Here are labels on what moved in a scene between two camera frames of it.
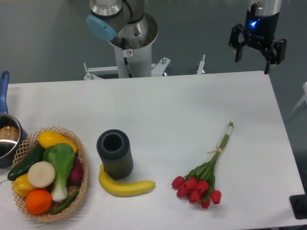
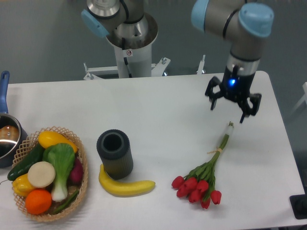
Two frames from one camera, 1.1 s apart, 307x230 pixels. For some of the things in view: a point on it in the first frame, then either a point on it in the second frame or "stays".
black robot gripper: x=259 y=32 → x=235 y=86
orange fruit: x=38 y=201 stays
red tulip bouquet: x=198 y=185 stays
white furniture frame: x=304 y=86 stays
